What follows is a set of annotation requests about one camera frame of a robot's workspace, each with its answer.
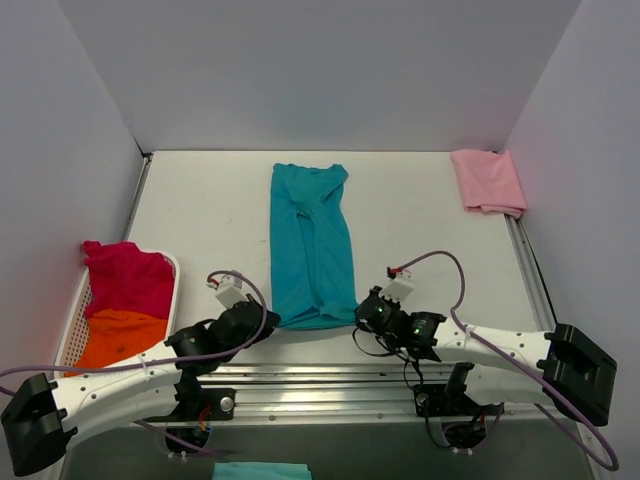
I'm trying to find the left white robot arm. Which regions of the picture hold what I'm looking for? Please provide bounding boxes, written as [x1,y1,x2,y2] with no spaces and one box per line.
[1,298,280,477]

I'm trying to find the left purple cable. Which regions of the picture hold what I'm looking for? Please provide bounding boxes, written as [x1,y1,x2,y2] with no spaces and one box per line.
[0,269,269,459]

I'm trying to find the crimson red t-shirt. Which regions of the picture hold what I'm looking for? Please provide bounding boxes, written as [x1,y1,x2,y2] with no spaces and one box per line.
[82,241,175,319]

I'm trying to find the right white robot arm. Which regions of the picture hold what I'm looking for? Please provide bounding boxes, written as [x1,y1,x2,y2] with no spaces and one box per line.
[355,286,617,427]

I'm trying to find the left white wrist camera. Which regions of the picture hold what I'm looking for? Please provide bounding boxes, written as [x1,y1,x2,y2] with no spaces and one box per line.
[207,274,247,309]

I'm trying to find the white perforated basket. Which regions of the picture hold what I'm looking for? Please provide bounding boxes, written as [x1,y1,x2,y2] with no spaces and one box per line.
[55,251,181,367]

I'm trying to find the folded pink t-shirt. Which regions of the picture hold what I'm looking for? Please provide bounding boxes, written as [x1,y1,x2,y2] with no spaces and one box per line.
[450,149,528,219]

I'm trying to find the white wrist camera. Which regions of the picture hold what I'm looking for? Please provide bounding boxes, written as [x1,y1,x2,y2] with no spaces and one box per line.
[380,269,414,303]
[207,274,247,309]

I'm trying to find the teal t-shirt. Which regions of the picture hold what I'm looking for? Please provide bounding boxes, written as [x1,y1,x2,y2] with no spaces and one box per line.
[269,163,357,330]

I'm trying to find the teal folded cloth bottom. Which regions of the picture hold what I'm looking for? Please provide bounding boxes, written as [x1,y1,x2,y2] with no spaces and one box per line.
[212,462,312,480]

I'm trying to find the aluminium mounting rail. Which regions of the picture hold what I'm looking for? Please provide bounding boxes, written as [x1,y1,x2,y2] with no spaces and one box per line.
[198,364,536,426]

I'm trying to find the orange t-shirt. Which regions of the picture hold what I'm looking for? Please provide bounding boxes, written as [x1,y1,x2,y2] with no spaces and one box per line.
[74,309,168,368]

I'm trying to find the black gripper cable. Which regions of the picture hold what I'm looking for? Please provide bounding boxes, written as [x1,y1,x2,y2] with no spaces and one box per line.
[351,324,426,396]

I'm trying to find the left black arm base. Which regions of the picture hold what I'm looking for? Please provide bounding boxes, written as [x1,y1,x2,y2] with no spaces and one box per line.
[145,375,236,422]

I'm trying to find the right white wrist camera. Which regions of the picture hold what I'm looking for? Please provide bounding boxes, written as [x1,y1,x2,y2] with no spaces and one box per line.
[380,269,414,303]

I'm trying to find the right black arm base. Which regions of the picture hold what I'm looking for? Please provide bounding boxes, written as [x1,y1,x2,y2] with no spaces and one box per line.
[410,362,503,418]

